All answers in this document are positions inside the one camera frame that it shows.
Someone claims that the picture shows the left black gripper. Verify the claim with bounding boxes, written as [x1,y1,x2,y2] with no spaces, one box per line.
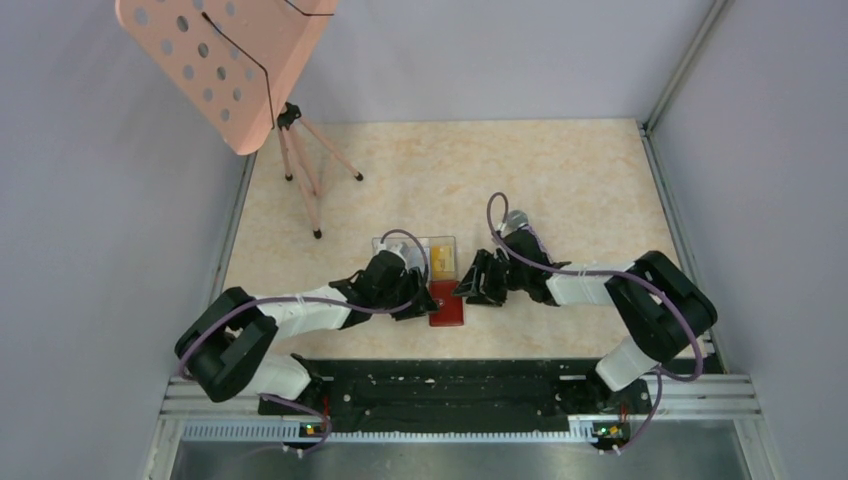
[375,266,440,321]

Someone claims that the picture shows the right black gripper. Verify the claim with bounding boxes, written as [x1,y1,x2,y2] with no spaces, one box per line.
[453,249,529,307]

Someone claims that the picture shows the red leather card holder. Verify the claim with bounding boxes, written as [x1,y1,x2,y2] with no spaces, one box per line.
[429,280,464,328]

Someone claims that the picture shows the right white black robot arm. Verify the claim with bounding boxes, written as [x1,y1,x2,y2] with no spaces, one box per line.
[452,227,718,412]

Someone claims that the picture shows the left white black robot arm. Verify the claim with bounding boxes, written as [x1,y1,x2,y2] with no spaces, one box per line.
[174,250,438,414]

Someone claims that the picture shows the yellow credit card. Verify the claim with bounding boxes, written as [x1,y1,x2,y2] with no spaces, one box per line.
[430,245,456,281]

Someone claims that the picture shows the clear plastic card tray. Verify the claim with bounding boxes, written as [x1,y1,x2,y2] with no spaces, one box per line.
[372,234,458,282]

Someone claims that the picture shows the purple glitter microphone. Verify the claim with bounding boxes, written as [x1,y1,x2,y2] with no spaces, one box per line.
[505,210,529,232]

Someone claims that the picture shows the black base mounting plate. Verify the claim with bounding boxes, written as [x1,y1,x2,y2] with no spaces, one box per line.
[298,359,651,433]

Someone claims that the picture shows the pink perforated music stand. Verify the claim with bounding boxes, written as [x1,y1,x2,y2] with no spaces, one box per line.
[114,0,363,238]

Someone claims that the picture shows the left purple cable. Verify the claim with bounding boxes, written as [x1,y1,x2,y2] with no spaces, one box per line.
[174,229,432,382]

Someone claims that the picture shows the purple cable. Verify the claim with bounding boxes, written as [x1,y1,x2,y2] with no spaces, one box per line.
[174,229,432,382]
[486,192,706,457]

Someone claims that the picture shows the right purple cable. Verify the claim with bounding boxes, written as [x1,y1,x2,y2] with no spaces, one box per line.
[486,192,706,457]

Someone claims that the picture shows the aluminium frame rail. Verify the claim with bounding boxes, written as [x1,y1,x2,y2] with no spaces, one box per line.
[160,375,762,443]

